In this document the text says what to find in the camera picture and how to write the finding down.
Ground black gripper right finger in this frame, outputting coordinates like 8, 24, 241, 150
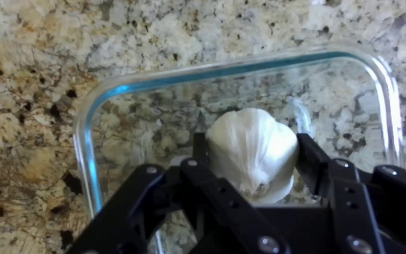
297, 133, 406, 254

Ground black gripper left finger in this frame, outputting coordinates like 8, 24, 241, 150
66, 133, 279, 254

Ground large white garlic bulb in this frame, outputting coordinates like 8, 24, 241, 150
205, 107, 301, 205

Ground square clear glass bowl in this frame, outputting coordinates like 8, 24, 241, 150
71, 45, 406, 254

